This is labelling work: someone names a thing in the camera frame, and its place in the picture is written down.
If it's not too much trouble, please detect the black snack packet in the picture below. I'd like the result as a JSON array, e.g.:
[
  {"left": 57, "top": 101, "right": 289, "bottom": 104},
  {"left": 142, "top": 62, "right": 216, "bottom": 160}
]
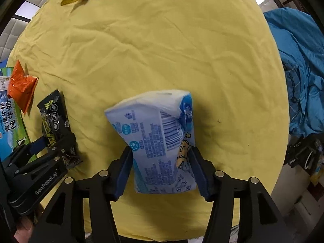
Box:
[{"left": 37, "top": 89, "right": 83, "bottom": 169}]

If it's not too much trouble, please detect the black bag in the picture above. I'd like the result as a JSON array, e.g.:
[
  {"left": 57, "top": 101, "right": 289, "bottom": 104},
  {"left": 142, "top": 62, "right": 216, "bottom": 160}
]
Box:
[{"left": 283, "top": 138, "right": 322, "bottom": 169}]

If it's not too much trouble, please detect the person's left hand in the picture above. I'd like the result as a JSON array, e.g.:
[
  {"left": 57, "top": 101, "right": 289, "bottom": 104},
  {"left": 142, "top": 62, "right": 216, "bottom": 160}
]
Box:
[{"left": 14, "top": 204, "right": 45, "bottom": 243}]

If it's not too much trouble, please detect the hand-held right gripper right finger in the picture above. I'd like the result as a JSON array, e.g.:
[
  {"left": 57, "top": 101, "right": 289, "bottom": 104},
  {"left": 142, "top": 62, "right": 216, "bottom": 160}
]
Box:
[{"left": 189, "top": 147, "right": 297, "bottom": 243}]

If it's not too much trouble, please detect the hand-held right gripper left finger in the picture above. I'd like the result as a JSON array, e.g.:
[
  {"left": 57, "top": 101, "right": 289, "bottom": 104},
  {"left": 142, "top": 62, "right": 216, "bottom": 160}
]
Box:
[{"left": 28, "top": 145, "right": 133, "bottom": 243}]

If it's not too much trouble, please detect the yellow bed sheet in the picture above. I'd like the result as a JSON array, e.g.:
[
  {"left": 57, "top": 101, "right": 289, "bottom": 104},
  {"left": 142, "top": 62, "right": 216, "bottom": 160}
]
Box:
[{"left": 6, "top": 0, "right": 290, "bottom": 242}]

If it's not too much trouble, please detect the blue duvet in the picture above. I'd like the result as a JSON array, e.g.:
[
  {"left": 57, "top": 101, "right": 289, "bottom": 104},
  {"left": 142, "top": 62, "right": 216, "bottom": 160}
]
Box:
[{"left": 263, "top": 7, "right": 324, "bottom": 139}]

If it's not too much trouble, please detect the orange snack packet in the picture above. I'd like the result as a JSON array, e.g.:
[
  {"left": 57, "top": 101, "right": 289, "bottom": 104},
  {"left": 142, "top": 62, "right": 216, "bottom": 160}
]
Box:
[{"left": 7, "top": 60, "right": 39, "bottom": 114}]

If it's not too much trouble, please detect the blue white tissue pack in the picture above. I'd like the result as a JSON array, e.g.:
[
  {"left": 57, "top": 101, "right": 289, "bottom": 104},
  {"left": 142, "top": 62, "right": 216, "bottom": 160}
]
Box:
[{"left": 104, "top": 89, "right": 197, "bottom": 194}]

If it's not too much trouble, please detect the green blue milk carton box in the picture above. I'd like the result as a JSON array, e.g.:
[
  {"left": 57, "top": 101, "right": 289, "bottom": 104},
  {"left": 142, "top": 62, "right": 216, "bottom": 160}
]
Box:
[{"left": 0, "top": 66, "right": 31, "bottom": 160}]

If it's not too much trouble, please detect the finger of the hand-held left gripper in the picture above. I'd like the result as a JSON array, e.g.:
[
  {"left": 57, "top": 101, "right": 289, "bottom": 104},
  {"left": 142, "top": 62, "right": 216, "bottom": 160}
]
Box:
[
  {"left": 16, "top": 133, "right": 77, "bottom": 176},
  {"left": 0, "top": 136, "right": 49, "bottom": 174}
]

